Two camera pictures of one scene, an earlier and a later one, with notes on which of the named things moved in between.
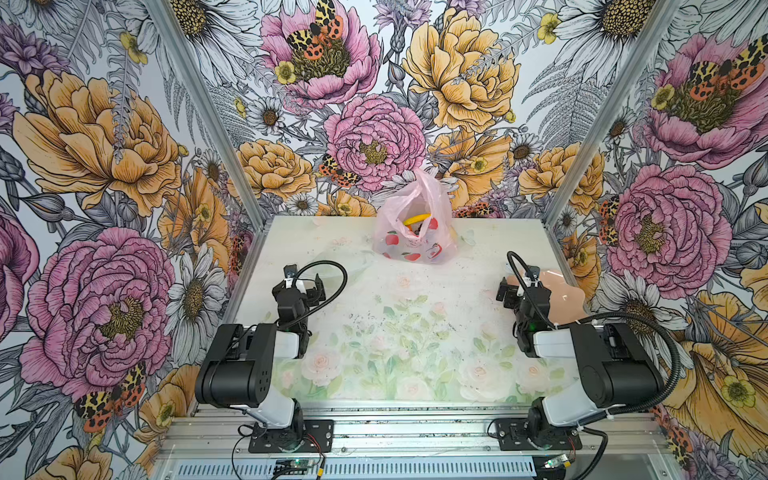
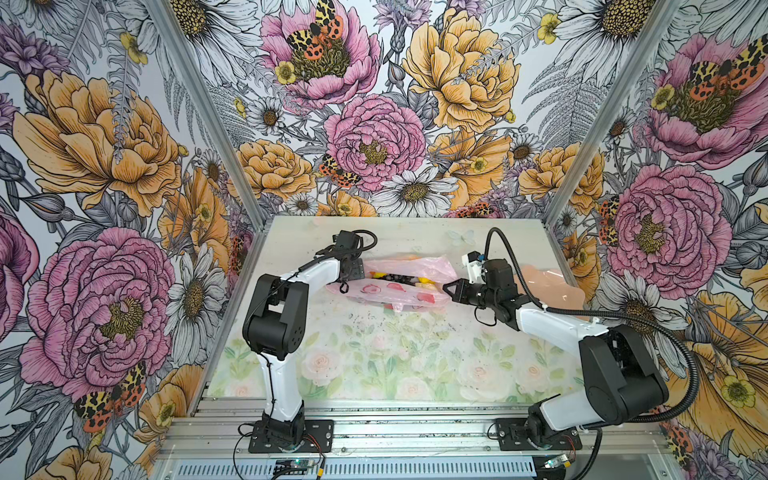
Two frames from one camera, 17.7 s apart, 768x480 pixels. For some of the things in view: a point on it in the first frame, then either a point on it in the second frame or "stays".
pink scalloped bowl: [567, 302] stays
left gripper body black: [312, 297] -> [355, 272]
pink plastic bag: [416, 223] -> [401, 283]
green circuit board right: [558, 462] stays
